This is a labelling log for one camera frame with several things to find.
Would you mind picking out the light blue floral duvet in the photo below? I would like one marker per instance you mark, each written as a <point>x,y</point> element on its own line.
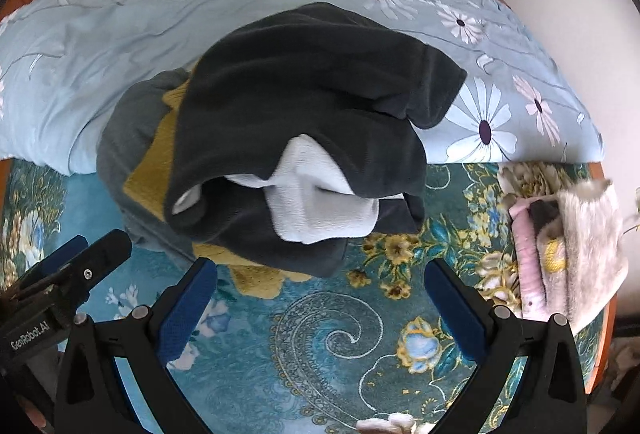
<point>66,63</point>

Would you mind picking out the pink folded cloth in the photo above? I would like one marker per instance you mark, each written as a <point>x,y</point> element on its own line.
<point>533,296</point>

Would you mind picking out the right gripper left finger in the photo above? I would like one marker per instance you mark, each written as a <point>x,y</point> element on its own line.
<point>91,397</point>

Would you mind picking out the grey garment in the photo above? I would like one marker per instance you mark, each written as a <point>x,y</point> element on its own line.
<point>126,137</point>

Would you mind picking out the teal floral bed blanket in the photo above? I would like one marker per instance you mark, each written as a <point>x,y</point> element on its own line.
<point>310,356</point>

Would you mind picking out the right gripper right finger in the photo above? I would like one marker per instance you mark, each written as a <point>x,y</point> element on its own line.
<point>550,397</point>

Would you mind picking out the black and white fleece jacket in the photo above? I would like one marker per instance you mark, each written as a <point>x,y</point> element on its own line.
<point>301,131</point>

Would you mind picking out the mustard yellow knit garment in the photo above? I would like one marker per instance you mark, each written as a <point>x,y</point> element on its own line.
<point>148,185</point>

